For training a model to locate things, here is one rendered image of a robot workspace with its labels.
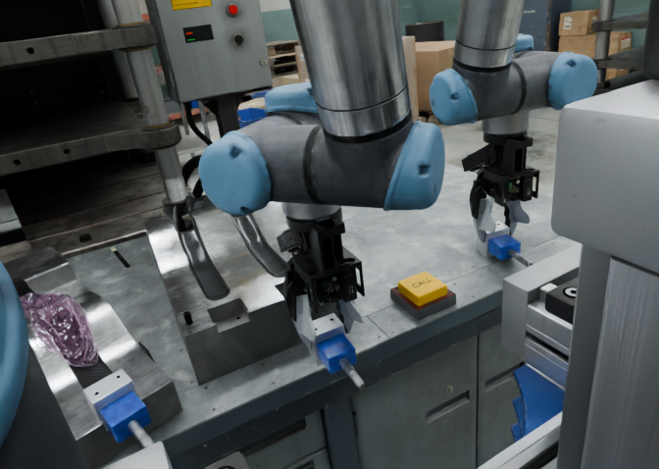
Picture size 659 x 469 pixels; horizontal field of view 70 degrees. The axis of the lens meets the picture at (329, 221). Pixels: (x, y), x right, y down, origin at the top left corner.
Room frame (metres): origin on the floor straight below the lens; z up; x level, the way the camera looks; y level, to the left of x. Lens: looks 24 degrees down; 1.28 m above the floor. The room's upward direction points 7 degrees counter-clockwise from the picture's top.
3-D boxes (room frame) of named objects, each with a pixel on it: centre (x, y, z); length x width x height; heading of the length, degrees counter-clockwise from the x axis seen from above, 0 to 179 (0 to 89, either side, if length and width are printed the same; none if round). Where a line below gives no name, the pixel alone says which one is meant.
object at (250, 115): (4.62, 0.64, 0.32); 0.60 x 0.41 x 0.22; 35
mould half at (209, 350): (0.82, 0.20, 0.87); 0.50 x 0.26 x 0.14; 24
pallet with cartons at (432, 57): (5.65, -1.24, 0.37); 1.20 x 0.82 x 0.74; 37
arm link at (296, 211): (0.55, 0.02, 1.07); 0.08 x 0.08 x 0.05
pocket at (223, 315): (0.59, 0.17, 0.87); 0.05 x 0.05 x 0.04; 24
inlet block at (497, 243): (0.77, -0.32, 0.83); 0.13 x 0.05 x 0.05; 13
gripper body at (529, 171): (0.78, -0.32, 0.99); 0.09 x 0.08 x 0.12; 13
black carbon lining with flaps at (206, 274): (0.80, 0.20, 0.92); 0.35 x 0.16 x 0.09; 24
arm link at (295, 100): (0.55, 0.02, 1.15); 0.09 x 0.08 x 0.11; 152
